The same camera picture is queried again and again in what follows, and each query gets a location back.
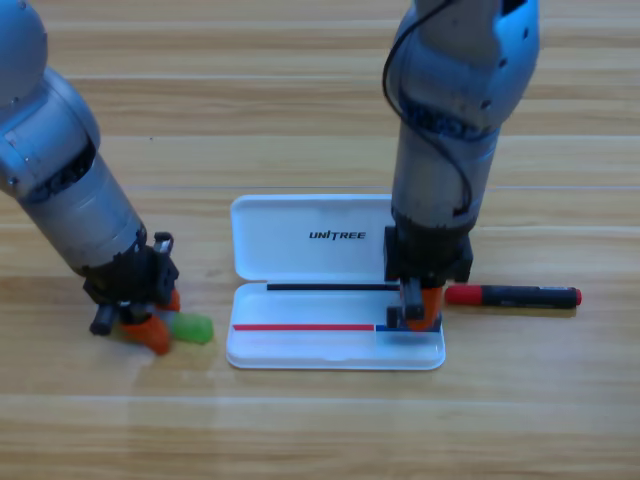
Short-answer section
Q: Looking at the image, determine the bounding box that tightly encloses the white Unitree pencil case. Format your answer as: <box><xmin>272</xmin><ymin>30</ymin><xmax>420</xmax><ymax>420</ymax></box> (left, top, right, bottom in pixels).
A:
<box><xmin>225</xmin><ymin>193</ymin><xmax>446</xmax><ymax>371</ymax></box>

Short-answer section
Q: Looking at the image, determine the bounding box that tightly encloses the black marker with red cap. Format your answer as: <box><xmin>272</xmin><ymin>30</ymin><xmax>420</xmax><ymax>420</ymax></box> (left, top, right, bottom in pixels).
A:
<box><xmin>443</xmin><ymin>284</ymin><xmax>583</xmax><ymax>310</ymax></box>

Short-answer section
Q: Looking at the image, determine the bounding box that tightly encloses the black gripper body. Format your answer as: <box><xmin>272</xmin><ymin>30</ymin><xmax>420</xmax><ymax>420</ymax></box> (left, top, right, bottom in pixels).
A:
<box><xmin>383</xmin><ymin>209</ymin><xmax>474</xmax><ymax>330</ymax></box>
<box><xmin>82</xmin><ymin>229</ymin><xmax>180</xmax><ymax>336</ymax></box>

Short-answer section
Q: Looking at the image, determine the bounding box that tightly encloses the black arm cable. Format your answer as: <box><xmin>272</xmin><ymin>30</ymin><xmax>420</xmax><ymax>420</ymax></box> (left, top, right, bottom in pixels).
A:
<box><xmin>381</xmin><ymin>0</ymin><xmax>475</xmax><ymax>219</ymax></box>

